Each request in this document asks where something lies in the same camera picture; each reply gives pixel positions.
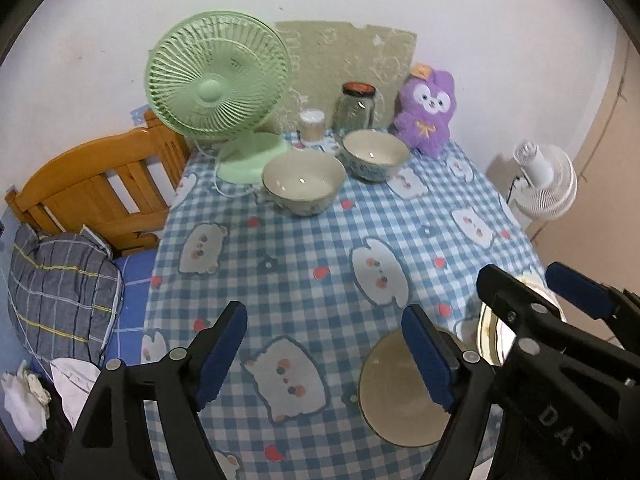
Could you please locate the purple plush toy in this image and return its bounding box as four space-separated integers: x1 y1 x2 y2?
393 63 457 157

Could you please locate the green desk fan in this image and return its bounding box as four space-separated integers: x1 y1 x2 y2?
144 10 292 184

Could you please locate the grey plaid pillow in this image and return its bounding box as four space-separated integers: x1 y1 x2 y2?
7 224 125 366

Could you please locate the glass jar with dark lid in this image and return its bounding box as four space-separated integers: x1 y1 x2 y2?
332 81 377 133

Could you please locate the blue bed sheet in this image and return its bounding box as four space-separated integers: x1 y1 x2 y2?
107 247 161 366

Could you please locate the wooden bed headboard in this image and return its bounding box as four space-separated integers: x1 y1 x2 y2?
6 110 193 256

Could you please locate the cotton swab container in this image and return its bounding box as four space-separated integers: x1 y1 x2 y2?
298 108 326 147

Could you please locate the cream bowl with green rim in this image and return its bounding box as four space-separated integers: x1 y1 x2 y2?
261 149 347 218
357 327 468 448

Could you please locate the bowl with blue print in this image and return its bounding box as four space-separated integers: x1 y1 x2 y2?
341 129 412 183

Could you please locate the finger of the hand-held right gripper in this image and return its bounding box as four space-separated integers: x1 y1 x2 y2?
476 264 640 480
546 262 640 351

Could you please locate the crumpled white cloth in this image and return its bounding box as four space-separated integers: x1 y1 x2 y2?
1 360 52 443

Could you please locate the blue checked tablecloth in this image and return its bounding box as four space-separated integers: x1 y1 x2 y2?
141 130 548 480

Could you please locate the green printed wall cloth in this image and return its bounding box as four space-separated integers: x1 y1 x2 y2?
272 20 418 133

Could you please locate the white fan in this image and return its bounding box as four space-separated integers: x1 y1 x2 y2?
512 141 578 220

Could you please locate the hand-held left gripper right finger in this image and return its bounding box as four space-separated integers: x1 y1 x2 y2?
401 304 506 480

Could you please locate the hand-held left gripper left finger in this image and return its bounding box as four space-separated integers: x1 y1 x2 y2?
60 301 249 480

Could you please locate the cream plate with yellow flowers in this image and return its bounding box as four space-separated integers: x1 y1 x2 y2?
477 272 568 368

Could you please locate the white garment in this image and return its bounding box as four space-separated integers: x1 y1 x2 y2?
50 357 103 431

